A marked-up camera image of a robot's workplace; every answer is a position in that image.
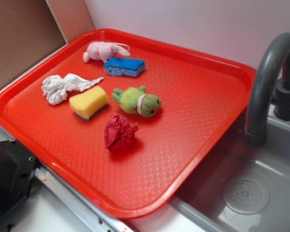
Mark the red plastic tray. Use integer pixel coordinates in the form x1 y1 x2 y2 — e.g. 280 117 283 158
0 29 256 219

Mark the round sink drain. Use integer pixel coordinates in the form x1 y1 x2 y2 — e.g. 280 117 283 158
222 175 270 215

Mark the grey sink basin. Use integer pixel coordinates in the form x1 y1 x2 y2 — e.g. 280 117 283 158
169 102 290 232

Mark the green plush frog toy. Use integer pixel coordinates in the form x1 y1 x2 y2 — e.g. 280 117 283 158
112 86 162 118

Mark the crumpled red paper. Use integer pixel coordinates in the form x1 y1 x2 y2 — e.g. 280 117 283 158
104 115 139 150

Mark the yellow sponge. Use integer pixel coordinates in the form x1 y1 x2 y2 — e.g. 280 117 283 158
69 86 110 120

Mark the grey curved faucet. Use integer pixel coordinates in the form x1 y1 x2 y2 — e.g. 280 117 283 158
245 32 290 146

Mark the blue sponge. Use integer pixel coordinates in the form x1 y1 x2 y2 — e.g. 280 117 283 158
104 58 145 77

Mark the black metal bracket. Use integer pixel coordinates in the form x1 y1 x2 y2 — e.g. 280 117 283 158
0 140 38 222

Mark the brown cardboard panel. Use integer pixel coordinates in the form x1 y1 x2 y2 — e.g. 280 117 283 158
0 0 95 90

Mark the pink plush bunny toy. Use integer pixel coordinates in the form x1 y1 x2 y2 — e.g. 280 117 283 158
83 42 131 63

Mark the crumpled white paper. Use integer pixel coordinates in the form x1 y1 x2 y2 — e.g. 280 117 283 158
42 73 104 105

